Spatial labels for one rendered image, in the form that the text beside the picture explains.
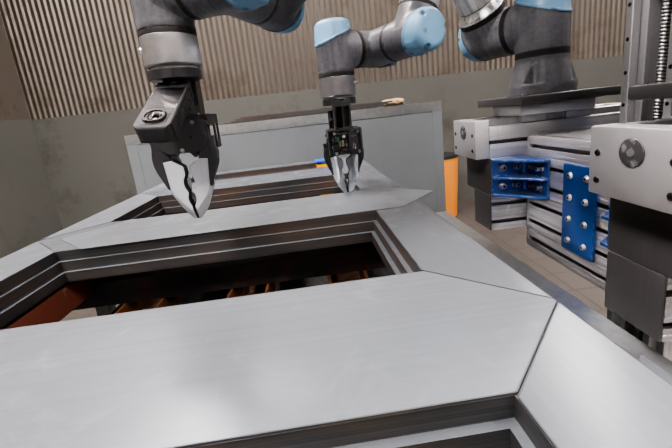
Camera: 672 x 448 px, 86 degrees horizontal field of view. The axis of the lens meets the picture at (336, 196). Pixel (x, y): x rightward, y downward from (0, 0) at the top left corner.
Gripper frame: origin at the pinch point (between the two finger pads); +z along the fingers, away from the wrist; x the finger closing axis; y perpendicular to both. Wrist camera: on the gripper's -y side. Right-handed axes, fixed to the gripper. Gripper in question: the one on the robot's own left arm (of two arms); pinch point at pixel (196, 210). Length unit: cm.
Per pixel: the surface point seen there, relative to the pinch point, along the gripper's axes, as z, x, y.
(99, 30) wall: -106, 167, 320
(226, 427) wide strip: 5.8, -11.2, -34.2
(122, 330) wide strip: 6.0, 1.6, -20.9
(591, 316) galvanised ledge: 24, -60, -3
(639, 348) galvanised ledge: 24, -61, -11
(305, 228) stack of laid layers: 7.6, -15.2, 9.5
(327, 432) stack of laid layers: 6.4, -17.3, -34.9
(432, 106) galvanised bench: -11, -70, 101
